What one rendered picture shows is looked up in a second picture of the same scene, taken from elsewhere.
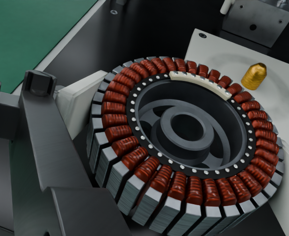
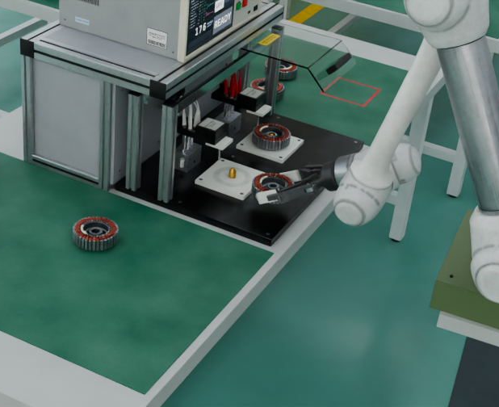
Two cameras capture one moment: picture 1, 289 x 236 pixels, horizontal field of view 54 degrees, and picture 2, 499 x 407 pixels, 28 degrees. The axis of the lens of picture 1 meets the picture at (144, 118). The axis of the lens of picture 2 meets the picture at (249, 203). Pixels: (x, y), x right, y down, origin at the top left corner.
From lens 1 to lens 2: 2.53 m
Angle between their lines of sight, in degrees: 52
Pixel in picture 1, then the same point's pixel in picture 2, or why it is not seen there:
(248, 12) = (191, 158)
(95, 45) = (207, 210)
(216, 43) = (206, 177)
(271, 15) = (197, 152)
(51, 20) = (178, 224)
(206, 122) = (272, 182)
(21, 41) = (196, 232)
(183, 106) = (267, 184)
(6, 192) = (270, 230)
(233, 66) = (221, 177)
